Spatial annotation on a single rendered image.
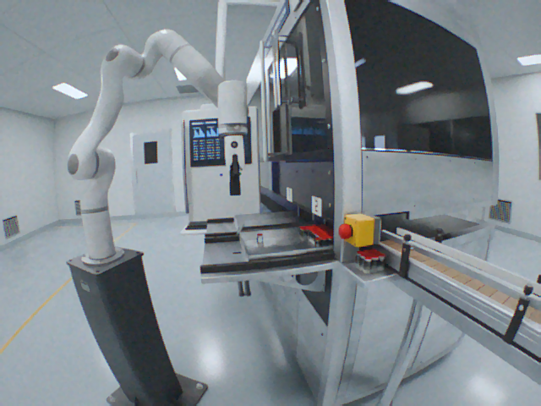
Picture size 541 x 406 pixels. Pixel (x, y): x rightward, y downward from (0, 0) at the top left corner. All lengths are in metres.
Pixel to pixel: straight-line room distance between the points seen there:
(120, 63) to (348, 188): 0.81
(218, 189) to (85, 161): 0.99
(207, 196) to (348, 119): 1.15
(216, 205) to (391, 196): 1.16
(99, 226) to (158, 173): 5.43
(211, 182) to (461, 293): 1.47
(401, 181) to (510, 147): 4.60
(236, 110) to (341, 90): 0.30
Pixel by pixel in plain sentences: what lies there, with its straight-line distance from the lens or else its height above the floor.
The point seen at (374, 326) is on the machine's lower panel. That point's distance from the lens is 0.99.
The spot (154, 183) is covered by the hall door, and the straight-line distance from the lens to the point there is 6.38.
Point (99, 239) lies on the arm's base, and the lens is 0.98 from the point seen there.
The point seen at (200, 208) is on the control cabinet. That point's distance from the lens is 1.67.
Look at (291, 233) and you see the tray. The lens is 1.01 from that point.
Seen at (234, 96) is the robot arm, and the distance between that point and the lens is 0.72.
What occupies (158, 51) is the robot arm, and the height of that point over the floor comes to 1.57.
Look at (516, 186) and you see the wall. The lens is 5.26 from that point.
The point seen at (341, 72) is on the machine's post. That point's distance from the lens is 0.75.
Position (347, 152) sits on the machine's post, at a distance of 0.70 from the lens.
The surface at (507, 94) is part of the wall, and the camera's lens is 5.47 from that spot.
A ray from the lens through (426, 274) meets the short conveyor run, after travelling 0.62.
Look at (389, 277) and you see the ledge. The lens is 0.69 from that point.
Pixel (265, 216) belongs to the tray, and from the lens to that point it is 1.32.
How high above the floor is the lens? 1.17
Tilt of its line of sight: 9 degrees down
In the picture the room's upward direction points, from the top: 2 degrees counter-clockwise
